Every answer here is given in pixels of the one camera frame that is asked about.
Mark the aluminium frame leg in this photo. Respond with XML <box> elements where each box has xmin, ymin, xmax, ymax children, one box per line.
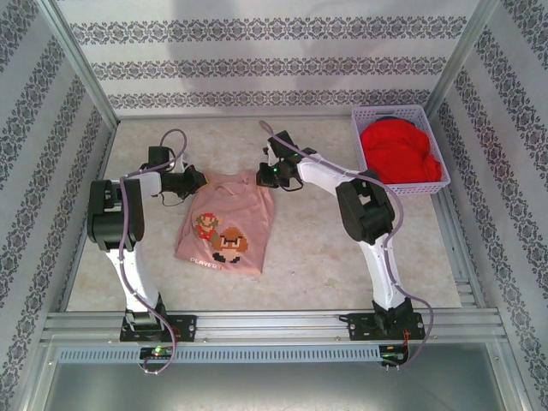
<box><xmin>23</xmin><ymin>340</ymin><xmax>59</xmax><ymax>411</ymax></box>
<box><xmin>491</xmin><ymin>340</ymin><xmax>530</xmax><ymax>411</ymax></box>

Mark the lavender plastic basket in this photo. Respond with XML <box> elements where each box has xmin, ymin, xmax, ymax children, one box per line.
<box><xmin>350</xmin><ymin>104</ymin><xmax>451</xmax><ymax>198</ymax></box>

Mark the grey slotted cable duct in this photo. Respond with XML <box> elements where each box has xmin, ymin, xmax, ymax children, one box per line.
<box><xmin>57</xmin><ymin>345</ymin><xmax>412</xmax><ymax>364</ymax></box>

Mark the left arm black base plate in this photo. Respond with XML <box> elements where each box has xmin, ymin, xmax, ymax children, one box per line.
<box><xmin>119</xmin><ymin>314</ymin><xmax>199</xmax><ymax>343</ymax></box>

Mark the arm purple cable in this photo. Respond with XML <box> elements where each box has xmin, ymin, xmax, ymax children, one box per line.
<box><xmin>259</xmin><ymin>120</ymin><xmax>436</xmax><ymax>372</ymax></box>
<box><xmin>118</xmin><ymin>128</ymin><xmax>189</xmax><ymax>378</ymax></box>

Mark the aluminium mounting rail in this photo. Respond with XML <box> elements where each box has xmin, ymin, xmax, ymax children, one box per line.
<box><xmin>40</xmin><ymin>310</ymin><xmax>504</xmax><ymax>343</ymax></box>

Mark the aluminium corner post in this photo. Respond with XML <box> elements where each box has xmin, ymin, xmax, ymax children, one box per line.
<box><xmin>426</xmin><ymin>0</ymin><xmax>502</xmax><ymax>119</ymax></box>
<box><xmin>40</xmin><ymin>0</ymin><xmax>121</xmax><ymax>125</ymax></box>

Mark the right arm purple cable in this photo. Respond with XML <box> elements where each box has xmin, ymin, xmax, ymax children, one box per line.
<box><xmin>259</xmin><ymin>120</ymin><xmax>436</xmax><ymax>372</ymax></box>

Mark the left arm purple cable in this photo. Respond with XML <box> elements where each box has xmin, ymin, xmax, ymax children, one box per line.
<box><xmin>118</xmin><ymin>128</ymin><xmax>189</xmax><ymax>378</ymax></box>

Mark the dark blue garment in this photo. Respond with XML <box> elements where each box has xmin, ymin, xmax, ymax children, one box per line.
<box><xmin>376</xmin><ymin>113</ymin><xmax>416</xmax><ymax>125</ymax></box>

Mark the red garment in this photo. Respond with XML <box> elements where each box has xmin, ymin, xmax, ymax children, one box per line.
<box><xmin>359</xmin><ymin>119</ymin><xmax>443</xmax><ymax>185</ymax></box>

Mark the pink t-shirt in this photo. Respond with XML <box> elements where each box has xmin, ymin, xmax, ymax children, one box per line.
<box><xmin>173</xmin><ymin>169</ymin><xmax>276</xmax><ymax>275</ymax></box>

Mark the aluminium frame bar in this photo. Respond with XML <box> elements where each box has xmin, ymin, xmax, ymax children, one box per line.
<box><xmin>113</xmin><ymin>111</ymin><xmax>432</xmax><ymax>123</ymax></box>
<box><xmin>57</xmin><ymin>119</ymin><xmax>119</xmax><ymax>313</ymax></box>
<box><xmin>430</xmin><ymin>115</ymin><xmax>489</xmax><ymax>312</ymax></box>

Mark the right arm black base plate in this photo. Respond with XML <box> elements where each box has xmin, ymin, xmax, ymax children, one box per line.
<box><xmin>347</xmin><ymin>312</ymin><xmax>428</xmax><ymax>343</ymax></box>

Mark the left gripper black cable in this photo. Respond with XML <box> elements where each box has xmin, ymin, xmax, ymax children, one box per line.
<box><xmin>152</xmin><ymin>190</ymin><xmax>190</xmax><ymax>207</ymax></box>

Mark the grey metal sheet panel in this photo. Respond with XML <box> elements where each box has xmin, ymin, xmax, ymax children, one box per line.
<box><xmin>42</xmin><ymin>362</ymin><xmax>513</xmax><ymax>411</ymax></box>

